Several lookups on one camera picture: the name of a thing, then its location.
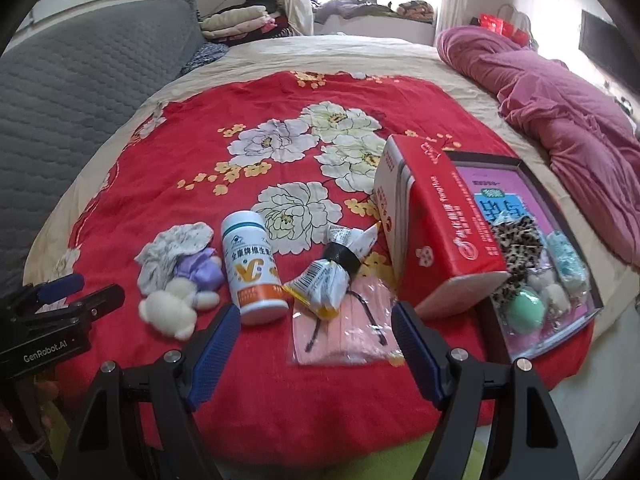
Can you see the leopard print scrunchie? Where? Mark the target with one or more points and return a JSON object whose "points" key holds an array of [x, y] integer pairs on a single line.
{"points": [[517, 250]]}

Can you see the blue patterned pillow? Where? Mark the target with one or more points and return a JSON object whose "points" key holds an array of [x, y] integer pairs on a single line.
{"points": [[205, 57]]}

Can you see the pink quilt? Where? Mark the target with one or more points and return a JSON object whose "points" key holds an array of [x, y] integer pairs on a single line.
{"points": [[560, 110]]}

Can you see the black wall television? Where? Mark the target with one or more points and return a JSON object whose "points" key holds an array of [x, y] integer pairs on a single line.
{"points": [[602, 40]]}

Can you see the brown patterned clothes pile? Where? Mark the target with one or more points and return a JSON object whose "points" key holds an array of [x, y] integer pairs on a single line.
{"points": [[415, 10]]}

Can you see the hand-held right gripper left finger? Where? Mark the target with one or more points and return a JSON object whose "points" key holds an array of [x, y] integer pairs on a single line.
{"points": [[215, 355]]}

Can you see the pale blue white sock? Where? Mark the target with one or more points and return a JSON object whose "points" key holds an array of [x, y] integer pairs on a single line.
{"points": [[567, 260]]}

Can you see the white floral cloth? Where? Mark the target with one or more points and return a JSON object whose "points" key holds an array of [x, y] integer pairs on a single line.
{"points": [[160, 250]]}

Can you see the stack of folded clothes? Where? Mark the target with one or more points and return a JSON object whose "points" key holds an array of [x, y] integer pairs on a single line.
{"points": [[240, 20]]}

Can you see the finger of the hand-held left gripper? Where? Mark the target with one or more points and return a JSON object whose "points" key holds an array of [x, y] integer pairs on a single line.
{"points": [[55, 287], [100, 300]]}

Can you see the green egg sponge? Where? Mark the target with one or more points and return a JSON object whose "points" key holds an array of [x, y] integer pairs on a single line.
{"points": [[522, 312]]}

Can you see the snack packet with black tape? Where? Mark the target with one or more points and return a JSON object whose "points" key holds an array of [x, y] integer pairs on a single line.
{"points": [[320, 285]]}

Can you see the red cardboard box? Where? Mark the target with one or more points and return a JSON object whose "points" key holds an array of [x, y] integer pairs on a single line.
{"points": [[440, 230]]}

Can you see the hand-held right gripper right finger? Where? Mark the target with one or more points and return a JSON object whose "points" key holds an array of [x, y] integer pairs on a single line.
{"points": [[415, 355]]}

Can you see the cream plush bear lilac dress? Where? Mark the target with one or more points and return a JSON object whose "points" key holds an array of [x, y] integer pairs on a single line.
{"points": [[167, 310]]}

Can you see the red floral blanket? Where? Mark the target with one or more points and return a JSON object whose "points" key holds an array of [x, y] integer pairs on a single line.
{"points": [[175, 160]]}

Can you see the white pill bottle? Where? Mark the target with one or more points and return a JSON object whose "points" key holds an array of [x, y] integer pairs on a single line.
{"points": [[252, 270]]}

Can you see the person's left hand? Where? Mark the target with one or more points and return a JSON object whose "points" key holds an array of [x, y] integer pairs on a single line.
{"points": [[47, 395]]}

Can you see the grey quilted headboard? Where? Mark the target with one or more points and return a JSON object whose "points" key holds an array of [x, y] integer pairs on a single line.
{"points": [[75, 110]]}

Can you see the grey clothes pile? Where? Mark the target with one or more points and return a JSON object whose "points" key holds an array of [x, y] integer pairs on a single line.
{"points": [[350, 10]]}

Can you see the pink face mask packet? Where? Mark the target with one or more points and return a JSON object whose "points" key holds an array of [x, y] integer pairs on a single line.
{"points": [[345, 340]]}

